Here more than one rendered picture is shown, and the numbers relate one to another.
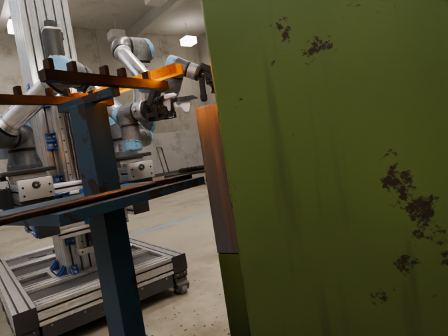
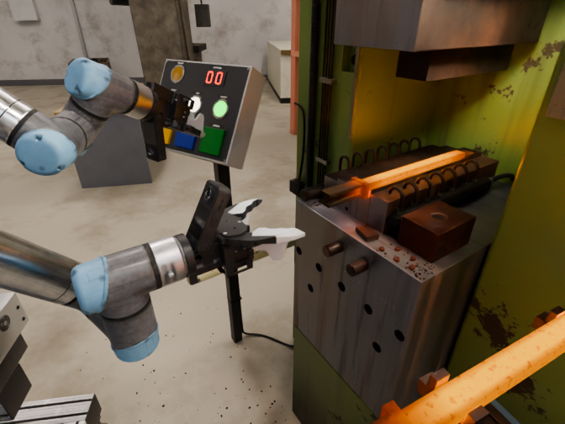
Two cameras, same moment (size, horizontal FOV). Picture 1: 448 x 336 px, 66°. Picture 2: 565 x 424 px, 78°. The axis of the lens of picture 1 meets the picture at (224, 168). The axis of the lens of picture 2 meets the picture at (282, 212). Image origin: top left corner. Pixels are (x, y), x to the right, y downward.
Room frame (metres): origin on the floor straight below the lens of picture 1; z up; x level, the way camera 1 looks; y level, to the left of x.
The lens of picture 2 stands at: (1.01, 0.59, 1.32)
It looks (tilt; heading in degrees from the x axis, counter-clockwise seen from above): 30 degrees down; 300
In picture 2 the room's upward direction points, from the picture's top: straight up
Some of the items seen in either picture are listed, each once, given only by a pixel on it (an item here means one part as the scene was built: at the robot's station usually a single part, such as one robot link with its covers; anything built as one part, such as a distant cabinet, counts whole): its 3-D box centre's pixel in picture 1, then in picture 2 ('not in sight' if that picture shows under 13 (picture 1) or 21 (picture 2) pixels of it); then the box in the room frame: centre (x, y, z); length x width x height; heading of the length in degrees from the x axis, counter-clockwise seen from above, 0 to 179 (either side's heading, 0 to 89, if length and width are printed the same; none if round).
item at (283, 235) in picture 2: (169, 103); (277, 246); (1.27, 0.16, 0.97); 0.09 x 0.03 x 0.06; 27
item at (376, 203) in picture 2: not in sight; (412, 177); (1.13, -0.29, 0.96); 0.42 x 0.20 x 0.09; 63
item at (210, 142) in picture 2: not in sight; (213, 141); (1.67, -0.15, 1.01); 0.07 x 0.05 x 0.07; 178
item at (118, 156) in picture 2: not in sight; (123, 129); (4.07, -1.56, 0.33); 1.24 x 0.64 x 0.66; 131
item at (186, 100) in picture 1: (186, 104); (245, 217); (1.37, 0.11, 0.97); 0.09 x 0.03 x 0.06; 99
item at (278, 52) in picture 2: not in sight; (319, 68); (4.00, -6.00, 0.42); 2.20 x 1.78 x 0.83; 128
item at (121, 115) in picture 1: (127, 115); (117, 279); (1.43, 0.36, 0.98); 0.11 x 0.08 x 0.09; 63
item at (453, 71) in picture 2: not in sight; (457, 58); (1.09, -0.32, 1.24); 0.30 x 0.07 x 0.06; 63
